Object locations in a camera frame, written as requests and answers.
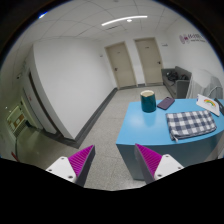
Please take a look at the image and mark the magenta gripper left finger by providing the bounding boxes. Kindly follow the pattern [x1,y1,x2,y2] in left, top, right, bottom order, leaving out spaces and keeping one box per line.
[46,145,95,187]

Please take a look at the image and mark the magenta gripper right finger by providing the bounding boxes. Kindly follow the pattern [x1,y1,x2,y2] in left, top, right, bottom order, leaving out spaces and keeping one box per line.
[135,144,183,184]

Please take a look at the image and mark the blue white checkered towel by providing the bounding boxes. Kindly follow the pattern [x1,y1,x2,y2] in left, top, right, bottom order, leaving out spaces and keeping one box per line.
[166,110,217,142]

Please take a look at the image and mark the blue table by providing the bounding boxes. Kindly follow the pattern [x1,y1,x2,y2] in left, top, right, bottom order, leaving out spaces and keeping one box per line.
[116,99,224,180]

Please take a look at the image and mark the dark green mug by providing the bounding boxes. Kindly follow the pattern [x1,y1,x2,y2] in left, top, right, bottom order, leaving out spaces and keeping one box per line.
[140,90,156,113]

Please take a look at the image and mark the purple smartphone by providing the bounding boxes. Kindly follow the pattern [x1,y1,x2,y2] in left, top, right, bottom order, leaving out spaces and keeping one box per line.
[157,97,175,110]

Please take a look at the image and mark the white card with rainbow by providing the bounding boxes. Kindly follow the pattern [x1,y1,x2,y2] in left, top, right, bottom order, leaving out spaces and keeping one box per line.
[196,94,220,116]

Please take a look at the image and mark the grey sofa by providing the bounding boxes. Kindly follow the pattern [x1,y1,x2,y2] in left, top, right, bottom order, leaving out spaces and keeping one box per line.
[161,66,191,99]

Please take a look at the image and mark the black bag on sofa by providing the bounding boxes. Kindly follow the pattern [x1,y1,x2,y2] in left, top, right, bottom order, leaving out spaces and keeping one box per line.
[167,72,188,82]

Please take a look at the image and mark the white covered chair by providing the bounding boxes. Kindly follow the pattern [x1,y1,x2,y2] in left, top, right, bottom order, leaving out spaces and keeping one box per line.
[186,68,223,99]

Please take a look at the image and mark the left beige door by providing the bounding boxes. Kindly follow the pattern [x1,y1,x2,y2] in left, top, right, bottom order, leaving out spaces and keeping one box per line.
[106,42,136,88]

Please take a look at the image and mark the beige door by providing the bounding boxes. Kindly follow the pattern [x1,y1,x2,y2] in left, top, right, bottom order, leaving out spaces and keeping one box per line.
[135,38,162,84]
[106,42,136,88]

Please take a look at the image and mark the right beige door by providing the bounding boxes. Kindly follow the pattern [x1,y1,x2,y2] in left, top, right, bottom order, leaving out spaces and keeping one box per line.
[135,38,162,84]

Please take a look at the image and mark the long ceiling light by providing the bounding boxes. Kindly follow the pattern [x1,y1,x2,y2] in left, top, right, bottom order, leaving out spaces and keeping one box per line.
[101,15,148,26]

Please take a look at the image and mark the pink wall sign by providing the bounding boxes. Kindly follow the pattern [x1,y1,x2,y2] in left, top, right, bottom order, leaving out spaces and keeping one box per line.
[179,33,206,44]

